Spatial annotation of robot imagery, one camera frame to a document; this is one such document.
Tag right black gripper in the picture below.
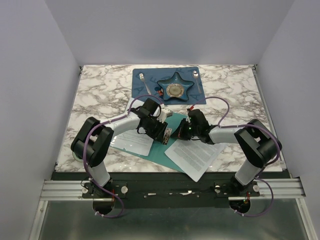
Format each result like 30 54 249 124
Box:
170 118 200 141

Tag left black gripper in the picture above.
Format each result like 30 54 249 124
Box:
144 116 168 144

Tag teal plastic folder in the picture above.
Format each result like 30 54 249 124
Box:
109 111 191 173

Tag printed paper sheets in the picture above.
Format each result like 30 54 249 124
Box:
164 140 227 182

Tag single printed paper sheet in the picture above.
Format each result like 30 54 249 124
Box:
109 96 155 156

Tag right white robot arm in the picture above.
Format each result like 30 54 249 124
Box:
171 109 282 196

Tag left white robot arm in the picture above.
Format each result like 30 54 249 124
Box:
70 98 173 198

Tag blue star-shaped dish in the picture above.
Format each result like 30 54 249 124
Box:
157 72 195 102

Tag blue placemat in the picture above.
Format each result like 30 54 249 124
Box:
131 66 206 105

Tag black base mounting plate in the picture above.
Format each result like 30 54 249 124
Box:
52 172 290 215

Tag silver spoon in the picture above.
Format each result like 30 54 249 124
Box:
192 70 202 94

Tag silver fork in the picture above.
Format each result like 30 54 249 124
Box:
139 73 152 95

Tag green floral bowl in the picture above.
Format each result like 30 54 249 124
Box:
72 151 83 162

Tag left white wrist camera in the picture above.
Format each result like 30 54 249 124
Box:
157 108 173 123

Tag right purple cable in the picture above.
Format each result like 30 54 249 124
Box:
187 96 282 218

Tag purple cable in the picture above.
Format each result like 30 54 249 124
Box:
82 94 165 218
187 96 282 218

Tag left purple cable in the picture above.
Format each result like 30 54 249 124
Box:
82 94 165 218

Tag aluminium frame rail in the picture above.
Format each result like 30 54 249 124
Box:
29 178 318 240

